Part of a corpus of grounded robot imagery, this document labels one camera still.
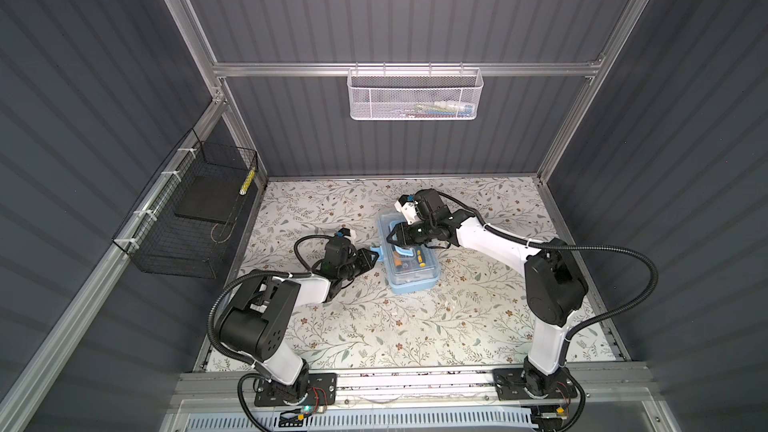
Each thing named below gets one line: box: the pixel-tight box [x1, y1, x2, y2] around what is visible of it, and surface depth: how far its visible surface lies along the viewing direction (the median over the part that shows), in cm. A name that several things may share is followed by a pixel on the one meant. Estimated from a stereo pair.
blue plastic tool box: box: [370, 212, 440, 294], surface depth 88 cm
